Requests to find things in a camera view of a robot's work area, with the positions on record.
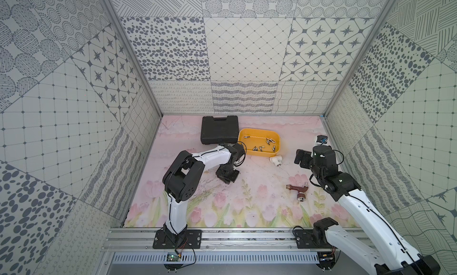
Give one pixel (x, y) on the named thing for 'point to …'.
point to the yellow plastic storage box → (260, 142)
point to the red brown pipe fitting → (301, 196)
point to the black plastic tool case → (219, 130)
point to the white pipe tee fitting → (276, 160)
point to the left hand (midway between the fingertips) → (230, 179)
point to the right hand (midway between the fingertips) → (308, 154)
